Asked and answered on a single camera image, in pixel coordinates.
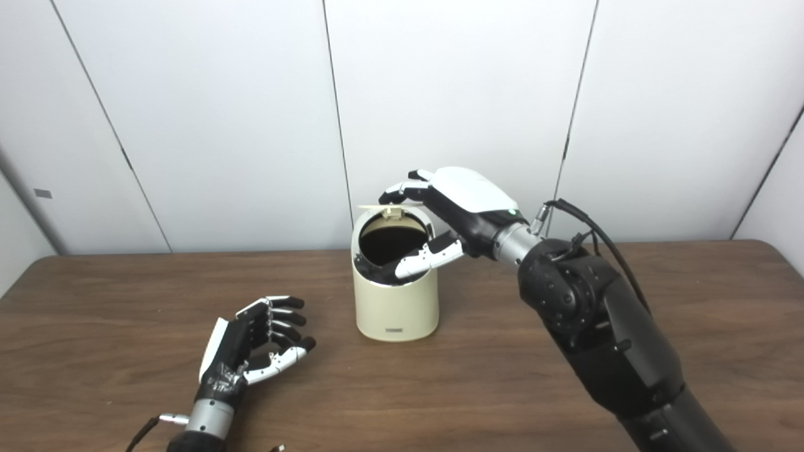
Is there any black white robot left hand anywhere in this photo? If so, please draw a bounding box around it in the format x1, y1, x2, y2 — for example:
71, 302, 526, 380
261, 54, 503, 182
195, 296, 317, 409

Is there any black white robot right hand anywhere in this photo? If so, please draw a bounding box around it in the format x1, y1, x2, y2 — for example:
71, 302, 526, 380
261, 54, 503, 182
379, 166, 531, 280

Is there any cream-colored round bin lid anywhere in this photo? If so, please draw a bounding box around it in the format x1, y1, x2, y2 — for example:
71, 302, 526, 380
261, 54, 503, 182
358, 202, 428, 220

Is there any cream-colored bin body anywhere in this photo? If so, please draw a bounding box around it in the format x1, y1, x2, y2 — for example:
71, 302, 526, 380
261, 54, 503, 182
350, 207, 439, 343

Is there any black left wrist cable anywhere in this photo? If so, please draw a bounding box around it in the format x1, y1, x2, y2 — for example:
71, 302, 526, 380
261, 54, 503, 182
124, 413, 190, 452

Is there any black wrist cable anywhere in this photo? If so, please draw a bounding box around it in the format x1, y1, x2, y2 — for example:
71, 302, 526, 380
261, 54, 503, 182
124, 413, 190, 452
533, 198, 654, 315

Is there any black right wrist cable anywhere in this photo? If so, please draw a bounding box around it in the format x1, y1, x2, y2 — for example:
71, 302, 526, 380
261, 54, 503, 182
533, 198, 654, 315

